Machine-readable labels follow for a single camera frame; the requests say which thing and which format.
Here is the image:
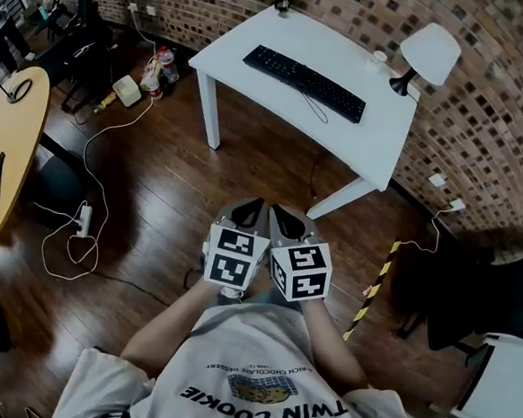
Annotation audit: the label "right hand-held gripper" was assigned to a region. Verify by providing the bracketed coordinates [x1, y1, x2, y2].
[261, 202, 338, 307]

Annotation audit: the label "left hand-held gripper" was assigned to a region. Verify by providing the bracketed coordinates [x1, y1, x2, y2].
[199, 193, 275, 305]

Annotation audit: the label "black computer keyboard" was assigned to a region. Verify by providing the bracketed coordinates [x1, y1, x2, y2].
[237, 42, 372, 126]

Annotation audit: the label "person's right forearm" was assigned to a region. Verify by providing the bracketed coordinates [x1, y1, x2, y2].
[295, 296, 377, 390]

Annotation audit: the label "person's left forearm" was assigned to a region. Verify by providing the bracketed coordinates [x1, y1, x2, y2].
[118, 274, 238, 378]

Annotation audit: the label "person's dark shorts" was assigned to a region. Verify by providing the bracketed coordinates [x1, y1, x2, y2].
[242, 287, 306, 317]

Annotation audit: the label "person's white left shoe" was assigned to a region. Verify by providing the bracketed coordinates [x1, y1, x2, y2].
[217, 285, 245, 303]

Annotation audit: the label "yellow black hazard tape strip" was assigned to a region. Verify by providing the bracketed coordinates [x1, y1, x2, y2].
[343, 235, 403, 345]

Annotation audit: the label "white table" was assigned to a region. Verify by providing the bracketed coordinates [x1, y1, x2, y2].
[176, 0, 426, 228]

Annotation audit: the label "person's white printed t-shirt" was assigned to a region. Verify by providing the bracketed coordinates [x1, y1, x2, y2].
[50, 284, 434, 418]

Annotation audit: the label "white power strip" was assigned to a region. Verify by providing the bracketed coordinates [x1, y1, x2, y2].
[75, 203, 94, 239]

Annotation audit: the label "red label bottle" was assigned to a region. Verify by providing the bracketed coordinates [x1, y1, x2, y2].
[138, 75, 165, 102]

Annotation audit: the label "clear bottle with red cap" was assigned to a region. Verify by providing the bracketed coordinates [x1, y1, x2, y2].
[155, 45, 183, 86]

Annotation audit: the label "white plastic box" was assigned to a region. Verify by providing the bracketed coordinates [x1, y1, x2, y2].
[110, 73, 144, 110]

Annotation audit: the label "yellow bottle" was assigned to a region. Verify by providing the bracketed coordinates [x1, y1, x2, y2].
[93, 90, 120, 115]

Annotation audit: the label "white paper cup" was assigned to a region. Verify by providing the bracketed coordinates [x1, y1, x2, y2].
[366, 49, 389, 73]

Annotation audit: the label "white shade table lamp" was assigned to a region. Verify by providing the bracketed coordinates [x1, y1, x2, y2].
[386, 18, 465, 102]

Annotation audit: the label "black chair with white logo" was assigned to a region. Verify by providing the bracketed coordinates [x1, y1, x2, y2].
[25, 4, 121, 117]

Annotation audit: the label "round wooden table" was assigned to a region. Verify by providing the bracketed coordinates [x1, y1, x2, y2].
[0, 63, 53, 257]

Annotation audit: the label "white cabinet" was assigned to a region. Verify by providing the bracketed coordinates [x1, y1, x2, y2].
[455, 330, 523, 418]

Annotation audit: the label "short white cable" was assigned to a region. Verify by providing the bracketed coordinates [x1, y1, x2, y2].
[395, 205, 459, 257]

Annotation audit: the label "long white cable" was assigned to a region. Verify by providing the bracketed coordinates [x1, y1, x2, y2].
[38, 2, 164, 283]

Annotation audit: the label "black ring stand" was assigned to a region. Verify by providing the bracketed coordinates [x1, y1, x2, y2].
[4, 76, 34, 106]

